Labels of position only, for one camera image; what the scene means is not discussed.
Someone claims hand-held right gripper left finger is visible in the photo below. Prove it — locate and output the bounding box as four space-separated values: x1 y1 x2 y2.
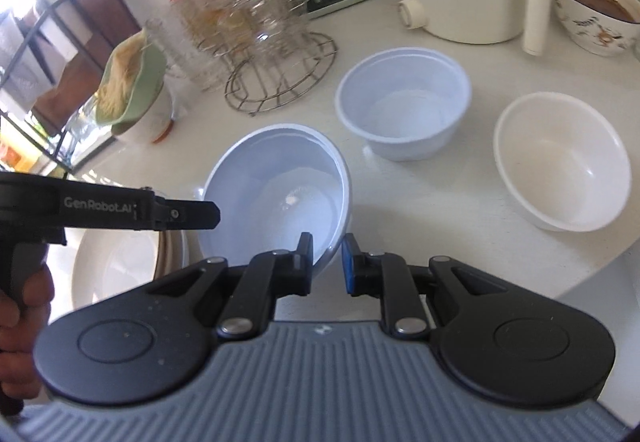
147 232 314 339

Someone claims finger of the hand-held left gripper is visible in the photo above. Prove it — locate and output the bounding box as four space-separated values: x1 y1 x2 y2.
149 194 221 233

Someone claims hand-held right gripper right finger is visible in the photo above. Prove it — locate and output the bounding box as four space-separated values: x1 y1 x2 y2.
341 233 501 340

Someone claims white leaf-print plate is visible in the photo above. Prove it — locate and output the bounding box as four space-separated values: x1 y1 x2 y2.
71 229 168 310

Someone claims white plastic bowl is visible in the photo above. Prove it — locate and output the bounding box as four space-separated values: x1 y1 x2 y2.
335 48 472 161
198 123 353 283

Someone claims white ceramic bowl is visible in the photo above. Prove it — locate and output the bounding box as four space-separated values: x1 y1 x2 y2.
493 92 632 233

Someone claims person's left hand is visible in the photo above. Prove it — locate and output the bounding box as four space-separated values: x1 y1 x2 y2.
0 267 56 405

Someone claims small clear glass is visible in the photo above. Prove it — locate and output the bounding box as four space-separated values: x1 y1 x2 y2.
62 96 101 143

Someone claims white bowl with red base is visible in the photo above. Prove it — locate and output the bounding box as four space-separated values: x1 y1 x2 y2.
112 86 176 145

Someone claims green bowl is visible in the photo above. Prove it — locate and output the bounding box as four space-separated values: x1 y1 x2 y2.
95 29 168 135

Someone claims dried noodles bundle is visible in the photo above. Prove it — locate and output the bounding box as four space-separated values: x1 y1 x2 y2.
95 32 151 120

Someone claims tall ribbed glass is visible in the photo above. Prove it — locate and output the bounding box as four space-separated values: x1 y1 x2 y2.
145 16 201 90

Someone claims group of clear glass cups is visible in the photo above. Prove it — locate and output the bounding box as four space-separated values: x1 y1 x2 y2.
190 0 311 72

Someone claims black dish rack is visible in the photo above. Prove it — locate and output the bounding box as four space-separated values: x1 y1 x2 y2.
0 0 81 167

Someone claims floral ceramic bowl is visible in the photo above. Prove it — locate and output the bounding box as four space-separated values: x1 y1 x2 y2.
551 0 640 57

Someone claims wire glass rack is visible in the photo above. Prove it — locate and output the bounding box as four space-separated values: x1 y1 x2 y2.
224 0 338 117

